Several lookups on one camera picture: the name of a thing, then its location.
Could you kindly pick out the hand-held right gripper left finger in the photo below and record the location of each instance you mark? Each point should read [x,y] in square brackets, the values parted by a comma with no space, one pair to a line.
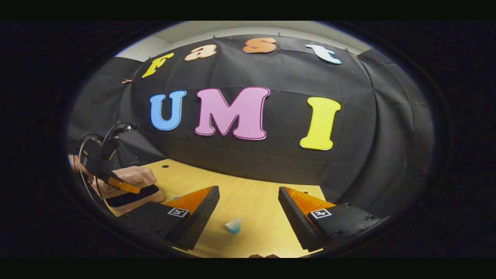
[197,221]

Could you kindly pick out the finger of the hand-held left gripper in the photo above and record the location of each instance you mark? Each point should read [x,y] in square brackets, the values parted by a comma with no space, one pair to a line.
[124,186]

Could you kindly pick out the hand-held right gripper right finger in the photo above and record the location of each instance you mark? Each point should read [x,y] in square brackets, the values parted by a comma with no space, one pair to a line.
[296,224]

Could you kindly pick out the white and blue tube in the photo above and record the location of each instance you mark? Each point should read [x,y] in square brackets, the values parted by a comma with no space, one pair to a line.
[233,225]

